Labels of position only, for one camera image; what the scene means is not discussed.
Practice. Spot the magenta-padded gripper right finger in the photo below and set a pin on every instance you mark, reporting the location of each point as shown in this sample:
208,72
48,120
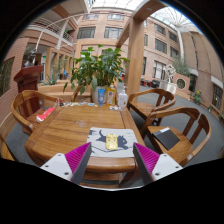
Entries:
161,165

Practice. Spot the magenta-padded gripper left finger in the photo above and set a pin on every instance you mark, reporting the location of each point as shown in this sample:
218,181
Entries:
60,164

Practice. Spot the yellow computer mouse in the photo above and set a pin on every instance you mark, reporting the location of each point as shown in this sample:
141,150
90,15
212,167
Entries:
111,142

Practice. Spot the grey cat-print mouse pad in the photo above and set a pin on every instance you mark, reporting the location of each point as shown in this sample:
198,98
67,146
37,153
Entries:
96,146

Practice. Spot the wooden armchair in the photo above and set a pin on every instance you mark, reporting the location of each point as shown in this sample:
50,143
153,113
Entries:
20,116
183,150
6,150
76,95
143,108

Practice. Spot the black notebook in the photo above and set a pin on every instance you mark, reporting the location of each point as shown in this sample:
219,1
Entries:
166,138

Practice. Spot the red and white bag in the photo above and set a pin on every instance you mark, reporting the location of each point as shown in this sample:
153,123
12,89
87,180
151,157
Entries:
45,115

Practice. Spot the white pump bottle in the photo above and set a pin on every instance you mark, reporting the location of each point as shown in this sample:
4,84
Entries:
122,100

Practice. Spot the yellow flowering plant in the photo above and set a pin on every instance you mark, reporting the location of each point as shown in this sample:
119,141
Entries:
198,97

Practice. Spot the blue tube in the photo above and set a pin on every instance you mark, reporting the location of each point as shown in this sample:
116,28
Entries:
101,97

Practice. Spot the spiky green agave plant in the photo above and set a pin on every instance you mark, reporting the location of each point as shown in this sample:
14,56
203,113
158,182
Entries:
51,80

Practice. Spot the yellow liquid soap bottle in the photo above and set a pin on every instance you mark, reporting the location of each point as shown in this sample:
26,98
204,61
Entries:
111,96

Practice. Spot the white abstract sculpture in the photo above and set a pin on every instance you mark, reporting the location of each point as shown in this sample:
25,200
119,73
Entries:
170,78

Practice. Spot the leafy potted plant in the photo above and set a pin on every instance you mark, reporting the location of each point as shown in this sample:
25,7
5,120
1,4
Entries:
96,66

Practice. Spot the dark bust statue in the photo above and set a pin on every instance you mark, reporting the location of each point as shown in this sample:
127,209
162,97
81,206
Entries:
30,60

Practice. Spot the dark red wooden pedestal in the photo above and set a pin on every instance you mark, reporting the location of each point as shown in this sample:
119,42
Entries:
28,78

